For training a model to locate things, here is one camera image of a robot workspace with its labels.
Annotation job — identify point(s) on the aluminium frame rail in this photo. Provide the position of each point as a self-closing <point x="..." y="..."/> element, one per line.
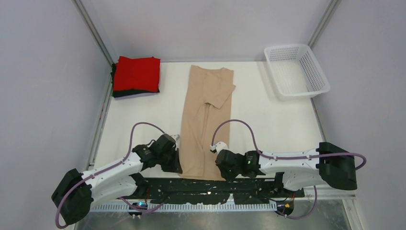
<point x="324" y="193"/>

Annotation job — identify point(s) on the beige t shirt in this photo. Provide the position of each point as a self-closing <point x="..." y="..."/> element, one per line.
<point x="207" y="104"/>

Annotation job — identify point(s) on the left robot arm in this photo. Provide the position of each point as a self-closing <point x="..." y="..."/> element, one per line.
<point x="78" y="192"/>

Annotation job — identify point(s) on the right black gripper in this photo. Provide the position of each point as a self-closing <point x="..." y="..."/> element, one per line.
<point x="228" y="176"/>

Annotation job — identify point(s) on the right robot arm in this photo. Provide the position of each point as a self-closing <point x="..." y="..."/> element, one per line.
<point x="326" y="164"/>

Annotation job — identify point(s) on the white plastic basket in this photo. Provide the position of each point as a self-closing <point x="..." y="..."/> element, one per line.
<point x="295" y="72"/>

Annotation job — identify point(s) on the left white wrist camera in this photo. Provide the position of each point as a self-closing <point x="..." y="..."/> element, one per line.
<point x="176" y="138"/>

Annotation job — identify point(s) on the white slotted cable duct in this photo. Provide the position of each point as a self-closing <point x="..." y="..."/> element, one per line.
<point x="229" y="206"/>

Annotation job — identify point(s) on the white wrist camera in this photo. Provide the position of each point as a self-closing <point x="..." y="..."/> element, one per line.
<point x="219" y="146"/>
<point x="176" y="138"/>

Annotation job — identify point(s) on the red folded t shirt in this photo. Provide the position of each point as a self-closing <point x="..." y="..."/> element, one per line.
<point x="137" y="74"/>

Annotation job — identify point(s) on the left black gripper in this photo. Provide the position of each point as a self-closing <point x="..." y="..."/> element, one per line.
<point x="175" y="166"/>

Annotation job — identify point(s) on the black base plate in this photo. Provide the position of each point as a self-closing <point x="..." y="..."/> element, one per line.
<point x="183" y="191"/>

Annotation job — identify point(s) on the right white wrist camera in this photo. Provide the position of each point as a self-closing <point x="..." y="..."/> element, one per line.
<point x="219" y="146"/>

